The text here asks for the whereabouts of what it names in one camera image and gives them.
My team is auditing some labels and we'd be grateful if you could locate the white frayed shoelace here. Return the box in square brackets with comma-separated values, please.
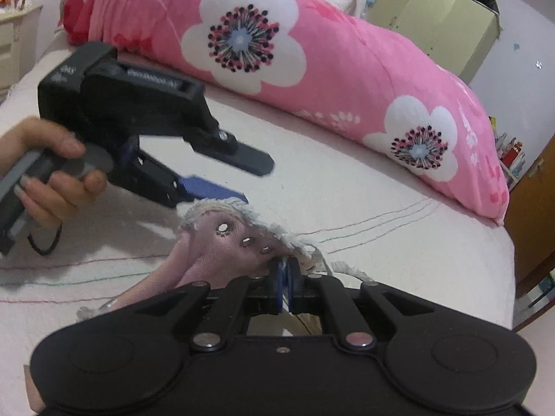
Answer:
[304, 245, 374, 287]

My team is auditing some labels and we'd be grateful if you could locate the pale green wardrobe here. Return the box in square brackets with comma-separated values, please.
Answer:
[368, 0, 504, 92]

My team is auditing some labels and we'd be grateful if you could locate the dark bag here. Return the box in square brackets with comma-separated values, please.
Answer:
[466, 0, 501, 15]

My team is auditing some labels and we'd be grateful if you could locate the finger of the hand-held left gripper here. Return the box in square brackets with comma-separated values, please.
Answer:
[108, 134, 250, 209]
[190, 127, 275, 178]

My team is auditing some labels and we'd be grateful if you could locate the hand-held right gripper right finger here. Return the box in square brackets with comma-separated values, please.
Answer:
[289, 258, 435, 352]

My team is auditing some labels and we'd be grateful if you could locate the brown wooden door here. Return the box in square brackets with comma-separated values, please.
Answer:
[503, 141, 555, 300]

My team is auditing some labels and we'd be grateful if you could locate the black cable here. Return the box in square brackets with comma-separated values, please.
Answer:
[27, 221, 65, 256]

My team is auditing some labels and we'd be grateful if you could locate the cream nightstand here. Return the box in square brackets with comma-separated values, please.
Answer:
[0, 4, 44, 100]

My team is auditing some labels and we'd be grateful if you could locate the pink floral quilt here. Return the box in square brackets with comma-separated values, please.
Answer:
[58, 0, 510, 226]

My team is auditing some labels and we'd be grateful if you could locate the person's left hand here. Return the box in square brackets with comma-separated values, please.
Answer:
[0, 117, 108, 229]

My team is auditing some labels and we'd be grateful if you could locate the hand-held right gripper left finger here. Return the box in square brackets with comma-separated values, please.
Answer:
[135, 258, 287, 352]

